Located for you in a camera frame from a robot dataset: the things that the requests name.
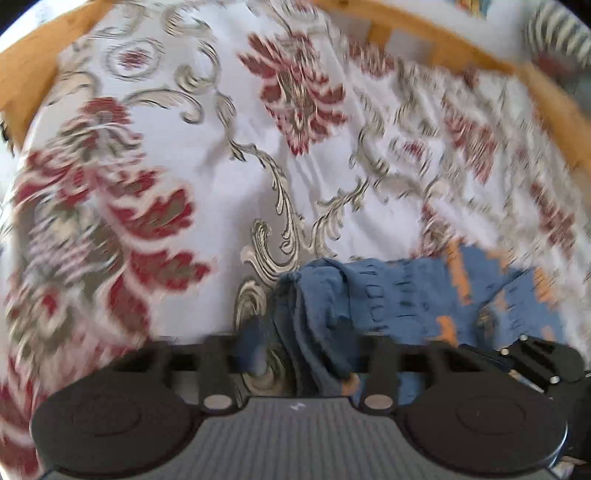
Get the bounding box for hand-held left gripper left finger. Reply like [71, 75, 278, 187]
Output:
[111, 323, 269, 413]

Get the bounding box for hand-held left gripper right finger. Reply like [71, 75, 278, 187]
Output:
[359, 337, 468, 413]

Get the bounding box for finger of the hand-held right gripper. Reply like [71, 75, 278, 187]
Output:
[461, 344, 548, 395]
[499, 335, 586, 385]

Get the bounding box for blue pants with orange print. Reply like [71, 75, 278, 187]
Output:
[233, 240, 571, 400]

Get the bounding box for floral bed sheet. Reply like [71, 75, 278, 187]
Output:
[0, 0, 591, 480]

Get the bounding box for clear bag of clothes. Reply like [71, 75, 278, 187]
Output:
[526, 2, 591, 100]

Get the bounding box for wooden bed frame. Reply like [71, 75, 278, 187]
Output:
[0, 0, 591, 176]

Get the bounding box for torn colourful wall poster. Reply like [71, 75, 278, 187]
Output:
[455, 0, 490, 19]

